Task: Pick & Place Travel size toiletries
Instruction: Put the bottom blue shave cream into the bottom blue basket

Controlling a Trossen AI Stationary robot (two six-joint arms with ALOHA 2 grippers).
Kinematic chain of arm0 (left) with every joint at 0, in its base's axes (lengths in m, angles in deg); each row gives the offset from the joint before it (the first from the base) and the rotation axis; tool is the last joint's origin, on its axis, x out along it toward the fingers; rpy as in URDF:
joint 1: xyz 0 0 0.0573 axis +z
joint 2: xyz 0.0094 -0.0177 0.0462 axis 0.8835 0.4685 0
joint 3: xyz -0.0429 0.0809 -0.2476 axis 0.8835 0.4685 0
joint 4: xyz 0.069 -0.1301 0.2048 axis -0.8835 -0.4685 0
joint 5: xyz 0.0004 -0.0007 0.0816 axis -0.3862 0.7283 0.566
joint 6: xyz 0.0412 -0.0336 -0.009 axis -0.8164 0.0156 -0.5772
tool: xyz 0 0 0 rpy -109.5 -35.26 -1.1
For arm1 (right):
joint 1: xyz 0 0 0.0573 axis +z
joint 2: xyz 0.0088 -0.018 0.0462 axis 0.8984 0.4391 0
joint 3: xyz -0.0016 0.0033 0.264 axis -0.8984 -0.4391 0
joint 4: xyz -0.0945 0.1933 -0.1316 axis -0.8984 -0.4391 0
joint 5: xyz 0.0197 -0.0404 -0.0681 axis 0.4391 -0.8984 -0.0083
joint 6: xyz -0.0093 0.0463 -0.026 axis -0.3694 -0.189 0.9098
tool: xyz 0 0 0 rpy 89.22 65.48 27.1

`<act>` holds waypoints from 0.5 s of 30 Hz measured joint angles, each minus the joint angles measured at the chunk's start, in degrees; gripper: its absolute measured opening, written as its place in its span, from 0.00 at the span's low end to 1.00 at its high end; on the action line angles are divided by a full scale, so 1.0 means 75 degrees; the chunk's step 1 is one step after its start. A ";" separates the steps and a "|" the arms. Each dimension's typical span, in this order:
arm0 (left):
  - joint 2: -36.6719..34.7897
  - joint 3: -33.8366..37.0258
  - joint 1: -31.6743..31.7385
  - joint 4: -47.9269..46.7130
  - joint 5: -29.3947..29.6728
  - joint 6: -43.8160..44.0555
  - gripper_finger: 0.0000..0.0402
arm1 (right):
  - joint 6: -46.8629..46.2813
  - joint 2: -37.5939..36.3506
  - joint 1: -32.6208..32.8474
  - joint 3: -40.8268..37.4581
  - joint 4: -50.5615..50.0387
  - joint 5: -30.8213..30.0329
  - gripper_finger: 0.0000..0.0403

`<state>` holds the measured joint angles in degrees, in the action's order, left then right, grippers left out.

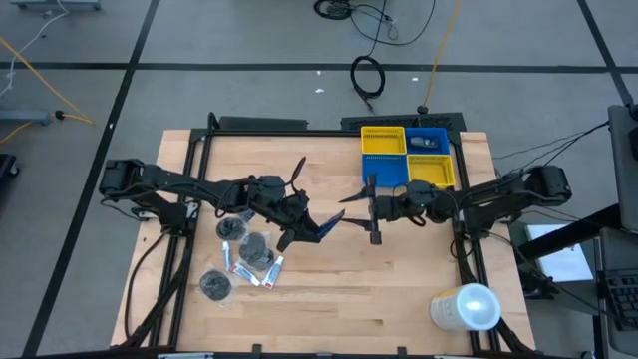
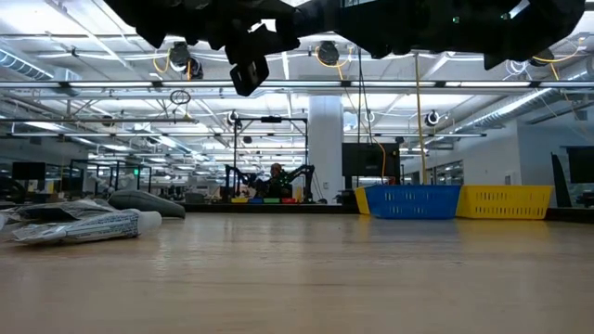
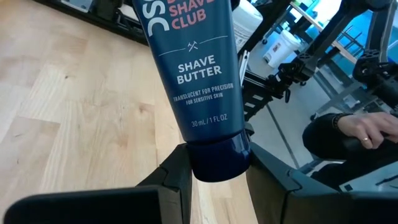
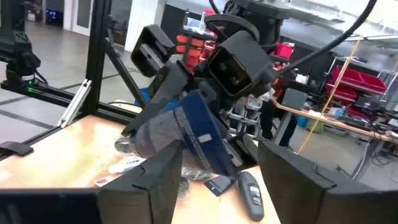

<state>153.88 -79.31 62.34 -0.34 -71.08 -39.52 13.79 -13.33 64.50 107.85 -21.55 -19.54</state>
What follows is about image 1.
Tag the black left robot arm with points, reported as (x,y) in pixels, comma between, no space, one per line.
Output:
(164,177)

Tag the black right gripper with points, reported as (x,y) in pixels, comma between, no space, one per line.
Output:
(391,208)

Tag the grey desk panel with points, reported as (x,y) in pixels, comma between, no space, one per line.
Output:
(625,164)

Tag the blue plastic basket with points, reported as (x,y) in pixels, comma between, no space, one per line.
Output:
(441,134)
(386,169)

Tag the black aluminium table frame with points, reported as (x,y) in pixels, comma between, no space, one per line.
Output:
(279,133)

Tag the small grey bottle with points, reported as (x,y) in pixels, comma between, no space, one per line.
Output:
(423,143)

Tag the dark blue sachet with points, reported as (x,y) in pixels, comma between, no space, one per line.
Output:
(247,216)

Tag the yellow plastic basket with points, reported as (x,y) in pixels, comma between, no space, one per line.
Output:
(383,139)
(431,170)

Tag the black curved frame clamp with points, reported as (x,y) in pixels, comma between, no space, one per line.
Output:
(212,119)

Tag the black metal beam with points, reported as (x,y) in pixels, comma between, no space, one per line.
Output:
(573,234)

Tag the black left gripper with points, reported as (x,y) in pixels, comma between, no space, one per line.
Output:
(291,214)

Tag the white plastic canister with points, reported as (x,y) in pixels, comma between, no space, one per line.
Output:
(468,306)

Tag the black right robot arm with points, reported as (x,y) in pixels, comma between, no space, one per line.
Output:
(498,194)

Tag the black perforated plate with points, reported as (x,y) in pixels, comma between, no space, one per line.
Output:
(399,121)

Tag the black keyboard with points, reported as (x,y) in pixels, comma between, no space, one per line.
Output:
(623,299)

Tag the black caster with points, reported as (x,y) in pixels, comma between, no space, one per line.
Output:
(7,164)

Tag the white sheet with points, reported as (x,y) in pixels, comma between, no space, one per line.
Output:
(563,259)

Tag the black table edge clip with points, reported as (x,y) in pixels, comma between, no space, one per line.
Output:
(256,350)
(402,351)

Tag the small white toothpaste tube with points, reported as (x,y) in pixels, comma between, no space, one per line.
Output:
(226,256)
(244,273)
(273,273)

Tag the black rectangular block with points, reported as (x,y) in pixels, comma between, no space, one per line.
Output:
(264,123)

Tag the grey metal floor bar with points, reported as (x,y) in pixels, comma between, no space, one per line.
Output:
(55,5)
(25,117)

